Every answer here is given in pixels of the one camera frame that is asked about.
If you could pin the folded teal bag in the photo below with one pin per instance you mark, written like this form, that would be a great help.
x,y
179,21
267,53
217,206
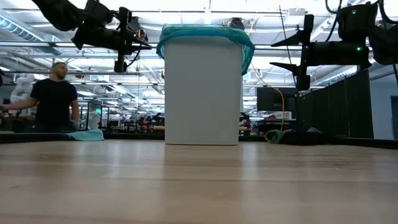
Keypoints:
x,y
87,135

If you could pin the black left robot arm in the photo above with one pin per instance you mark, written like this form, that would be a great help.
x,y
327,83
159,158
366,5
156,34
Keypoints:
x,y
56,12

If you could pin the teal plastic trash bag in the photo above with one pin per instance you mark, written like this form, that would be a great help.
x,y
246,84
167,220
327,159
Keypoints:
x,y
202,31

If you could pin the white robot figure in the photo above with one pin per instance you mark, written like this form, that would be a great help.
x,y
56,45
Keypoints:
x,y
21,87

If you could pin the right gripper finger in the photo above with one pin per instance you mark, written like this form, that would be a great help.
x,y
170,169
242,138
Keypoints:
x,y
289,67
292,41

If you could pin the background robot station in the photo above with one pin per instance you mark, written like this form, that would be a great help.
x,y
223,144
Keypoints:
x,y
149,123

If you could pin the black glove gray cuff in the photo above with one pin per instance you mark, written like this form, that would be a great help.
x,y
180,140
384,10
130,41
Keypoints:
x,y
308,137

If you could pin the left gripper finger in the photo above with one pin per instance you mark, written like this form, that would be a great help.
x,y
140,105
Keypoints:
x,y
135,35
138,46

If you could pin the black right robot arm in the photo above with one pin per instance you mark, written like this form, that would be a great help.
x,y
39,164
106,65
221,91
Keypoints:
x,y
357,25

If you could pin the person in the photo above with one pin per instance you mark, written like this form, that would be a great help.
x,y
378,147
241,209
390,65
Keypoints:
x,y
54,99

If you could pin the black partition curtain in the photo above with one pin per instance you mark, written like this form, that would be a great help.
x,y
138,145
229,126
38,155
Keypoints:
x,y
335,105

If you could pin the black monitor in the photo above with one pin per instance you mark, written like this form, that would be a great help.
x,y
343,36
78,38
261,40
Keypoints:
x,y
273,99

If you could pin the white plastic trash bin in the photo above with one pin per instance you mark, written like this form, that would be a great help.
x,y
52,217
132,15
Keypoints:
x,y
202,93

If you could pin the wooden workbench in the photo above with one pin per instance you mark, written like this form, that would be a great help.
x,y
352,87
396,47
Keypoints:
x,y
18,123

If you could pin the black frame rack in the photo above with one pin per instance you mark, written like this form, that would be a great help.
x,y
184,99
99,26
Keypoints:
x,y
88,115

